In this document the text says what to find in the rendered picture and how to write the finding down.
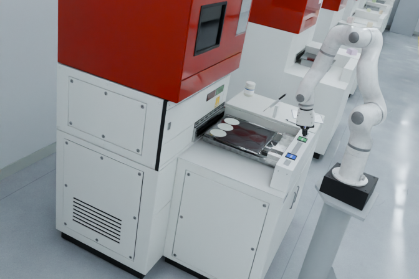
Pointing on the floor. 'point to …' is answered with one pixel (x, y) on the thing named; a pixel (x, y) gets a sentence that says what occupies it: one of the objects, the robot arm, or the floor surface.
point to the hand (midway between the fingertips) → (304, 132)
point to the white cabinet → (226, 223)
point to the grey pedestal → (330, 235)
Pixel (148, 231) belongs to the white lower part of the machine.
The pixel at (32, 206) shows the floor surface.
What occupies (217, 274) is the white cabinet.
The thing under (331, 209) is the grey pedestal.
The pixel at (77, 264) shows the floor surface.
